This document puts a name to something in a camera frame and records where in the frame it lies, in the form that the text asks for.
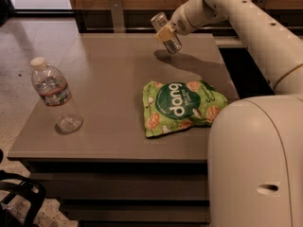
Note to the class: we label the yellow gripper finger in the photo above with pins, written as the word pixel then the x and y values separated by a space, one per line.
pixel 166 33

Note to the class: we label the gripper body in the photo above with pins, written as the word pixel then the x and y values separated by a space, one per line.
pixel 180 22

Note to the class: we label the silver redbull can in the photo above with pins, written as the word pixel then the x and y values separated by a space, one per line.
pixel 158 21

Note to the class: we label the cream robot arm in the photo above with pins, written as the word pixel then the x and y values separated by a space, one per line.
pixel 255 145

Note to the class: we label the green dang chips bag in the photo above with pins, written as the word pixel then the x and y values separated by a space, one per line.
pixel 178 106

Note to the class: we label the clear plastic water bottle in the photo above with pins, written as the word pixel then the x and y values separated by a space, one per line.
pixel 53 89

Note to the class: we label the grey drawer cabinet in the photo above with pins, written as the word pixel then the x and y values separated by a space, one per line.
pixel 118 194

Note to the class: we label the black chair base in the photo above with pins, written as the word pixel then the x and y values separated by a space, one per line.
pixel 21 200

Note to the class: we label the left metal wall bracket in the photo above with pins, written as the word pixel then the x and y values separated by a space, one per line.
pixel 117 13

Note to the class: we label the metal wall bracket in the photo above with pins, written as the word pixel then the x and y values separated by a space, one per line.
pixel 117 13
pixel 261 3

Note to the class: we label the right metal wall bracket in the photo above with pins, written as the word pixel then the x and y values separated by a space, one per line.
pixel 261 3

